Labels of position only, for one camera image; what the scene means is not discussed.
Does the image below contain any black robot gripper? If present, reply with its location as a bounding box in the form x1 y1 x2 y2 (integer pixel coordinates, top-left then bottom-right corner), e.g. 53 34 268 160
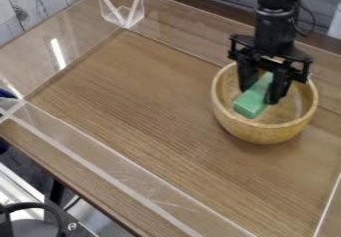
228 7 311 105

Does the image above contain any green rectangular block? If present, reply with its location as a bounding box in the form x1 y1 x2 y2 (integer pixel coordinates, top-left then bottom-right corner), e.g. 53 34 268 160
232 72 272 119

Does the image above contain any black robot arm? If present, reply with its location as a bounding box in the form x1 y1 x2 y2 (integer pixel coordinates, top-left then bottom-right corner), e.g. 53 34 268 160
228 0 313 105

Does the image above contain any brown wooden bowl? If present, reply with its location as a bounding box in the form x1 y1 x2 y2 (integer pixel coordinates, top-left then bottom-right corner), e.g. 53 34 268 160
210 62 318 145

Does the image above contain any clear acrylic tray wall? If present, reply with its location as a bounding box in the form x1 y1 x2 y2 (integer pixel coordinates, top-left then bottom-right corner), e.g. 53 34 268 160
0 0 341 237

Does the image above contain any black table leg bracket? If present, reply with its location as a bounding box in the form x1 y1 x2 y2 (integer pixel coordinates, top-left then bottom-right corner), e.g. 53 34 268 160
45 180 99 237

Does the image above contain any black cable loop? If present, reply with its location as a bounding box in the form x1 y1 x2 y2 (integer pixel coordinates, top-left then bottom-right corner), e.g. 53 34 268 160
0 202 68 237

